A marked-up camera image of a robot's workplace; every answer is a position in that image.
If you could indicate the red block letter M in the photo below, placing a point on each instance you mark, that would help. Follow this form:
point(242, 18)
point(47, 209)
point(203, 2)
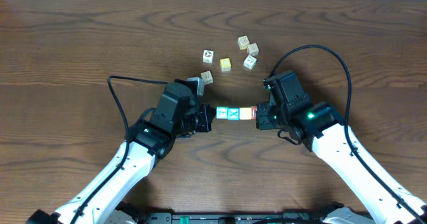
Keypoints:
point(253, 112)

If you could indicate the white block letter W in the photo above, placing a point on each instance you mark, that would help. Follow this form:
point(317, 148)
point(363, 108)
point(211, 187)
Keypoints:
point(207, 77)

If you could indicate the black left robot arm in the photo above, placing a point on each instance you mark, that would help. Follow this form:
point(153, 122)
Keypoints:
point(134, 160)

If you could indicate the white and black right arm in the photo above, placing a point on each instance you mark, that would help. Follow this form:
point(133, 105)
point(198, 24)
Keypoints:
point(324, 132)

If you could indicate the tan block top back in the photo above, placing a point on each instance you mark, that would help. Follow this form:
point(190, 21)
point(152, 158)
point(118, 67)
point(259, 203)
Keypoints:
point(243, 42)

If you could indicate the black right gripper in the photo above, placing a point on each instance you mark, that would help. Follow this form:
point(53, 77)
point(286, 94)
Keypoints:
point(263, 122)

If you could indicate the plain yellow wooden block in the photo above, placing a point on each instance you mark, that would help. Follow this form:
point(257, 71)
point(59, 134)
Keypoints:
point(245, 113)

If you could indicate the tan block letter K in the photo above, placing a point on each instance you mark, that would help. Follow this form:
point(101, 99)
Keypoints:
point(252, 49)

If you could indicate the green block letter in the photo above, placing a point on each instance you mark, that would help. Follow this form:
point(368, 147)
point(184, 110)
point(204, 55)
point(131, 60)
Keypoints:
point(221, 112)

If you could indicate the white block bird drawing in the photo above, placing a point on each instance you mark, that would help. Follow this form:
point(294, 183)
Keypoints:
point(250, 62)

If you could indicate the yellow top wooden block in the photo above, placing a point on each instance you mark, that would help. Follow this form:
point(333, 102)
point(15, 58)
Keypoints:
point(225, 64)

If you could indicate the blue block letter X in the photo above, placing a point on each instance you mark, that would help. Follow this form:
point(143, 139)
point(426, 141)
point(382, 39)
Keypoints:
point(234, 113)

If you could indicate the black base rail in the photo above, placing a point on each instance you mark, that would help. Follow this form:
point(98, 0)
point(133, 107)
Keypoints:
point(334, 213)

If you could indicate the white block red circle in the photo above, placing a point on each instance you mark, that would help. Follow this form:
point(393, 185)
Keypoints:
point(208, 56)

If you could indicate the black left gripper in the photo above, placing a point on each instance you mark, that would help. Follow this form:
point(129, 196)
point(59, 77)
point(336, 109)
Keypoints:
point(205, 118)

